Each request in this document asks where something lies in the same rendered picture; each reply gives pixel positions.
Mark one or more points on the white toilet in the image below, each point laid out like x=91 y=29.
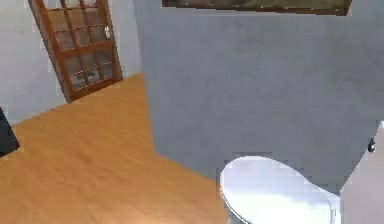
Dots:
x=276 y=193

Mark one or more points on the silver door knob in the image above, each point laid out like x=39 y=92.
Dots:
x=107 y=31

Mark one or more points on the brown glazed wooden door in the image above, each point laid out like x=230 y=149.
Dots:
x=77 y=50

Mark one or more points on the black box-shaped object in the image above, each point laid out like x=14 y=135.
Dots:
x=6 y=136

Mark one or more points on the brown framed wall picture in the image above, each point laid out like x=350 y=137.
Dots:
x=256 y=6

